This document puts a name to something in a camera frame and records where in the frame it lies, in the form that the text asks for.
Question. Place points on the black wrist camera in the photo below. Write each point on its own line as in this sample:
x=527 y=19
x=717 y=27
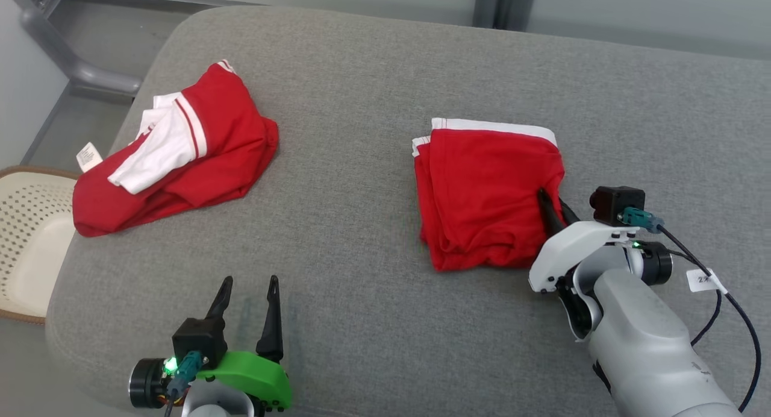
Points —
x=614 y=203
x=199 y=341

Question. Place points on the red jersey with white sleeves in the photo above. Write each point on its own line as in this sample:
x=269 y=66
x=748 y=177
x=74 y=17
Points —
x=223 y=146

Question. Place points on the grey fabric sofa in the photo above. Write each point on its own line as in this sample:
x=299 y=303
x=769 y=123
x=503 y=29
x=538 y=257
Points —
x=373 y=236

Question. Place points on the grey partition post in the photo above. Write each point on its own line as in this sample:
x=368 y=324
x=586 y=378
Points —
x=519 y=4
x=488 y=4

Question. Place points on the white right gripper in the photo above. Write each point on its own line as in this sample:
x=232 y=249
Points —
x=572 y=248

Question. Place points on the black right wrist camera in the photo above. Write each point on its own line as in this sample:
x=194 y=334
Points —
x=614 y=203

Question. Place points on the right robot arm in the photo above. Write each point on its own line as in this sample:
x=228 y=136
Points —
x=644 y=344

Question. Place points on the beige perforated laundry basket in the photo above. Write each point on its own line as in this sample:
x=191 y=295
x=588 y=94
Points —
x=33 y=242

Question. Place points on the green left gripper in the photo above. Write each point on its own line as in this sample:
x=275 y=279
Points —
x=259 y=378

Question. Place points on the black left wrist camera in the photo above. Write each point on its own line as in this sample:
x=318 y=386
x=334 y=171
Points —
x=199 y=341

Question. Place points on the red shorts with white band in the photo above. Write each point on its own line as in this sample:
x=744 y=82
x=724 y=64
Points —
x=482 y=194

